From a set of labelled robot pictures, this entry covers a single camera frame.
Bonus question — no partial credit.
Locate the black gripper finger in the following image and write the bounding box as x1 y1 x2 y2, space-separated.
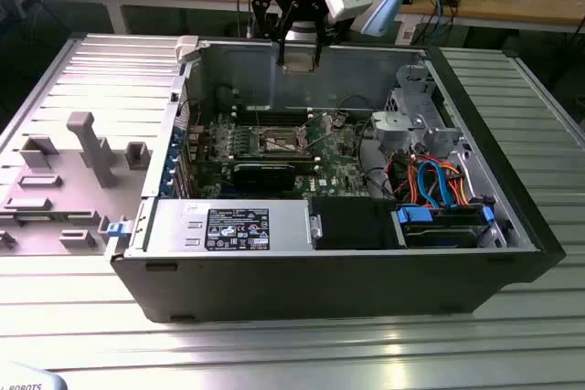
312 0 340 68
250 0 294 68

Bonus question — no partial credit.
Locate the silver CPU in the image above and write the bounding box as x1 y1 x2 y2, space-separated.
282 52 318 75

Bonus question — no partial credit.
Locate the metal socket cover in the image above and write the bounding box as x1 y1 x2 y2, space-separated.
299 112 334 148

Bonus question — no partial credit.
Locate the black RAM slot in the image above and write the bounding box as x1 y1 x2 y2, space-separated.
230 154 322 173
231 105 314 118
231 113 314 127

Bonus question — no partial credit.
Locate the CPU socket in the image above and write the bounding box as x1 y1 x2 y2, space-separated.
258 126 306 157

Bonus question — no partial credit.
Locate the white plastic case latch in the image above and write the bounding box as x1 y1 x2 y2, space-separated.
175 35 201 64

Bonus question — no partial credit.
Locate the white label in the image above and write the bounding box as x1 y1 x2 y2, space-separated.
396 20 418 46

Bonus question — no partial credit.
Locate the grey metal drive cage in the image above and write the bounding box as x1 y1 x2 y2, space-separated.
369 64 462 158

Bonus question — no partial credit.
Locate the green motherboard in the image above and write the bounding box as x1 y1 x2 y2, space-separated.
185 109 374 202

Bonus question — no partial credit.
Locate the black graphics card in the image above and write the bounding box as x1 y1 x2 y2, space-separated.
231 161 298 194

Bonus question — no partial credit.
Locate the silver power supply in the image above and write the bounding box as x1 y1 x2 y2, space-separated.
144 198 317 255

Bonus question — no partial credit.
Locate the hard disk in blue carrier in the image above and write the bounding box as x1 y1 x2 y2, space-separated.
390 204 498 250

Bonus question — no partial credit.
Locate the black open PC case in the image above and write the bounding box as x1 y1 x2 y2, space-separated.
108 37 568 325

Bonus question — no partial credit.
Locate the grey parts rack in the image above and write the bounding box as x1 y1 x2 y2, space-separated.
0 111 154 258

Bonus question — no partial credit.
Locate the black looped wire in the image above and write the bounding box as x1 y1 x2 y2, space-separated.
338 94 381 113

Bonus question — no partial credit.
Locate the thin red wire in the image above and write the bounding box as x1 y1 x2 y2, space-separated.
179 98 206 130

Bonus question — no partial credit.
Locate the black wire bundle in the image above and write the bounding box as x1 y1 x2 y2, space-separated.
357 122 395 200

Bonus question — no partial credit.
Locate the blue flat wire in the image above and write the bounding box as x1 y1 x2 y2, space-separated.
416 157 460 211

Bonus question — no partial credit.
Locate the orange wire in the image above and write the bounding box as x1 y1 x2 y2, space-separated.
390 152 479 206

